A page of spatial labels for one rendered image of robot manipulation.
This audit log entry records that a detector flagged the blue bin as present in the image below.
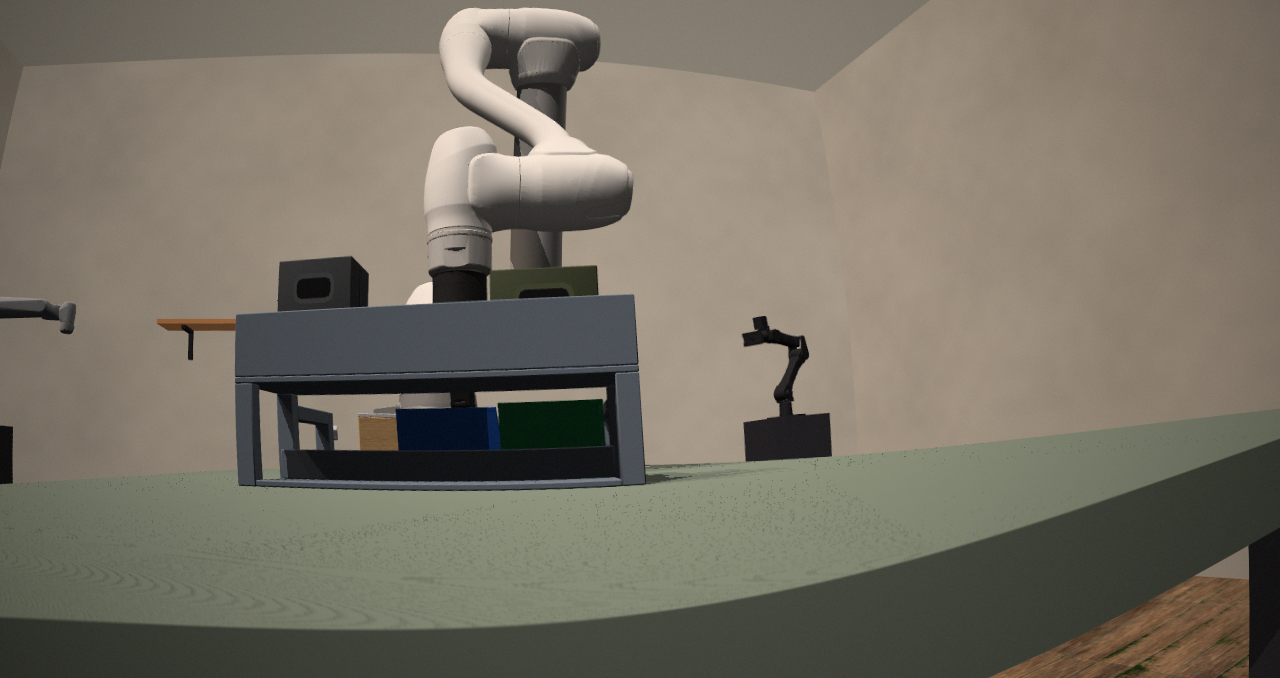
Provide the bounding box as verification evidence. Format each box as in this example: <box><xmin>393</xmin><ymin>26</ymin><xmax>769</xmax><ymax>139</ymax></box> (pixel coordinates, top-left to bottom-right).
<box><xmin>396</xmin><ymin>407</ymin><xmax>500</xmax><ymax>450</ymax></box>

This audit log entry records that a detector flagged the olive green case with orange latches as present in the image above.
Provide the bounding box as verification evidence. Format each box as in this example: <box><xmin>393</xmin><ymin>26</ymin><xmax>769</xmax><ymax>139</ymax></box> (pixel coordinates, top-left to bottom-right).
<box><xmin>490</xmin><ymin>265</ymin><xmax>599</xmax><ymax>301</ymax></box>

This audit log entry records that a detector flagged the green bin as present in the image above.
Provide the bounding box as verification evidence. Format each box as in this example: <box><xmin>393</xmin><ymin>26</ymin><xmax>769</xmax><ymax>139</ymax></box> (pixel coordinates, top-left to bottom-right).
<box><xmin>498</xmin><ymin>399</ymin><xmax>605</xmax><ymax>449</ymax></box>

